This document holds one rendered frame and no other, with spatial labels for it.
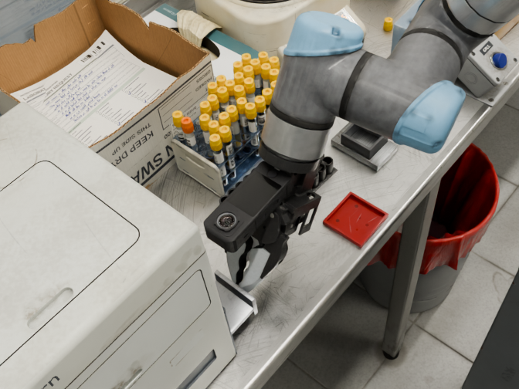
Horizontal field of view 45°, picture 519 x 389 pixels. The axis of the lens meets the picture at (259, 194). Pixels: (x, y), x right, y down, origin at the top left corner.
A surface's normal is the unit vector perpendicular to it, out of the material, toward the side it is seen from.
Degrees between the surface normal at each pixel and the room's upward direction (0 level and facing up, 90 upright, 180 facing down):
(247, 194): 2
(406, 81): 10
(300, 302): 0
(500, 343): 90
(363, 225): 0
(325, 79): 50
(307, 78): 61
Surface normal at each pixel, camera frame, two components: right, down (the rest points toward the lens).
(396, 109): -0.39, 0.27
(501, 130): -0.08, -0.60
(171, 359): 0.75, 0.48
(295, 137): -0.21, 0.44
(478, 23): -0.18, 0.89
